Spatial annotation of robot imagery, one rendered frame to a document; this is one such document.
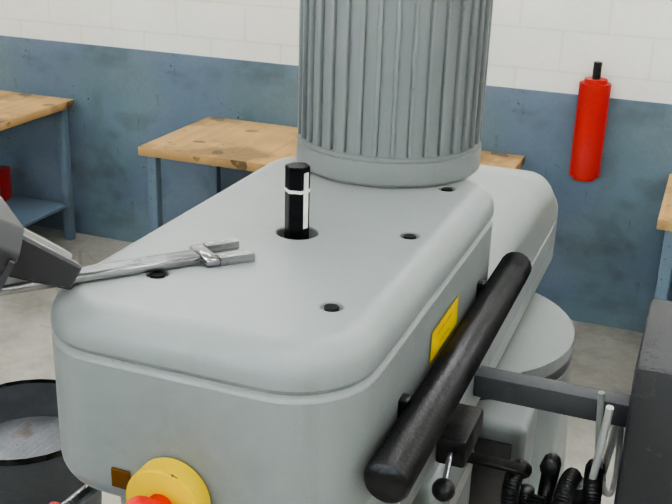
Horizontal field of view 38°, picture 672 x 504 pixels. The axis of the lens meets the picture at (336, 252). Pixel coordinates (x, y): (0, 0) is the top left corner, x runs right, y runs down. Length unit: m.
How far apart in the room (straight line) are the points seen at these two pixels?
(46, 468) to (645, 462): 2.15
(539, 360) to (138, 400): 0.80
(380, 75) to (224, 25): 4.67
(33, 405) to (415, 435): 2.72
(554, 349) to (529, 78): 3.73
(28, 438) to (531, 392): 2.31
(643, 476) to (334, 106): 0.50
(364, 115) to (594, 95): 3.97
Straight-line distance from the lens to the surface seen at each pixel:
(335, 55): 0.99
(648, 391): 1.07
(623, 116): 5.06
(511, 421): 1.32
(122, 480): 0.77
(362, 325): 0.70
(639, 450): 1.10
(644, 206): 5.17
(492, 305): 0.95
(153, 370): 0.71
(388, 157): 0.99
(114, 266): 0.78
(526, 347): 1.44
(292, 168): 0.84
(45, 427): 3.33
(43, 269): 0.75
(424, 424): 0.75
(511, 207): 1.40
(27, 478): 3.00
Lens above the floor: 2.18
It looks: 21 degrees down
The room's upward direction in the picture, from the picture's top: 2 degrees clockwise
